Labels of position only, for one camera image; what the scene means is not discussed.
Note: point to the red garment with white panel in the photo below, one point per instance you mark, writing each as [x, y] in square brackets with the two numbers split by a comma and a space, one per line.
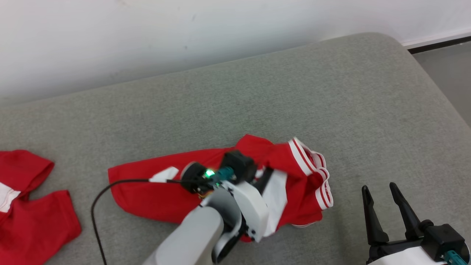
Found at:
[36, 228]

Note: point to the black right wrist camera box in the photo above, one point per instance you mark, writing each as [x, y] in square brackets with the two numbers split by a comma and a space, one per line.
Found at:
[445, 239]

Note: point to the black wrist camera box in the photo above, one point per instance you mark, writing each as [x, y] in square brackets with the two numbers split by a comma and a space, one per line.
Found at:
[445, 239]
[239, 163]

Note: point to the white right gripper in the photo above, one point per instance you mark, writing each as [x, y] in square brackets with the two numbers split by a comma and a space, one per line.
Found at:
[401, 255]

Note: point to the white and black skirting board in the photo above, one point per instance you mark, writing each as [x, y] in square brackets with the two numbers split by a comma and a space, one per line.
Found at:
[441, 43]

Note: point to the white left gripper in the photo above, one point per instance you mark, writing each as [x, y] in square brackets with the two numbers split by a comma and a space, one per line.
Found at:
[250, 206]

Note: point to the red Bulls number jersey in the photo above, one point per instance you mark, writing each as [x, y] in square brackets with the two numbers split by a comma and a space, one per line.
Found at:
[154, 191]

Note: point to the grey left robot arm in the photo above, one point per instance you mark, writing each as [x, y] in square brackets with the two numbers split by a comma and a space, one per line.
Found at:
[191, 239]

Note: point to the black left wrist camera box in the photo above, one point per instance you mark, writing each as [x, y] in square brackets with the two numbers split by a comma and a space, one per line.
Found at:
[239, 163]

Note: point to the grey fabric sofa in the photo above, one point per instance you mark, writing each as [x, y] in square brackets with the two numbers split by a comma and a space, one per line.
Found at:
[294, 92]

